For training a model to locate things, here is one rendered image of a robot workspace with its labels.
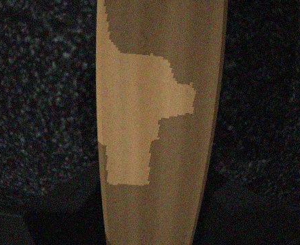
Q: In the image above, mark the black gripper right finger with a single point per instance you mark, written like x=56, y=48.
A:
x=233, y=215

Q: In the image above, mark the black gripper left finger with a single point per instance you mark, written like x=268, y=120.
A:
x=71, y=214

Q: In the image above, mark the brown wooden board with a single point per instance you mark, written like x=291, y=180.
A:
x=159, y=65

